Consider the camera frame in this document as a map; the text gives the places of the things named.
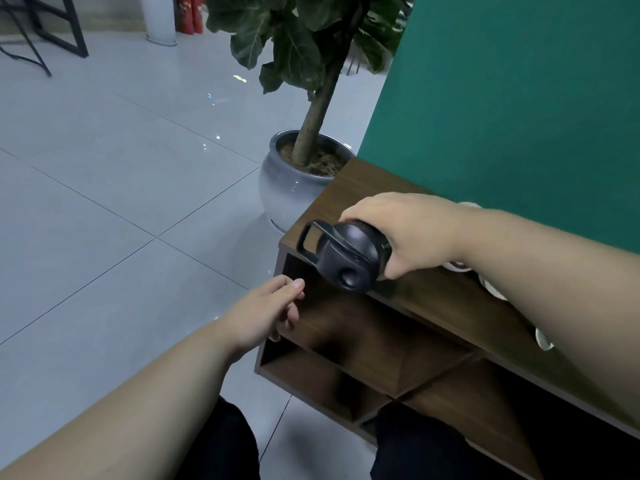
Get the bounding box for person's left hand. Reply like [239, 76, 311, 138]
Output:
[219, 275, 306, 364]

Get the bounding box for person's right hand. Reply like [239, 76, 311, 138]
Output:
[339, 192, 466, 281]

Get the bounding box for black bottle with loop lid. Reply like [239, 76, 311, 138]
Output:
[296, 219, 394, 294]

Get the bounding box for person's left forearm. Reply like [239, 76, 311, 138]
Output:
[0, 319, 237, 480]

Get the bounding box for person's right forearm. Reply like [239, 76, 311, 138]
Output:
[450, 207, 640, 428]

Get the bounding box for dark wooden shelf cabinet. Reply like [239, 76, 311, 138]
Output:
[253, 157, 640, 480]

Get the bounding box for grey ceramic plant pot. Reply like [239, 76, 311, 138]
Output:
[258, 130, 356, 235]

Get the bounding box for person's black trousers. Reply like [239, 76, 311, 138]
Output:
[174, 396, 531, 480]

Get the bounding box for large-leaf green potted tree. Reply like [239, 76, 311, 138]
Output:
[204, 0, 417, 168]

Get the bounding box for red fire extinguishers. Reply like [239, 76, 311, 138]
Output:
[174, 0, 205, 36]

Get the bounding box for white cylindrical stand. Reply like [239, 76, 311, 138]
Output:
[140, 0, 179, 47]

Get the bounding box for black metal frame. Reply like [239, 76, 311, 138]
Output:
[0, 0, 90, 78]

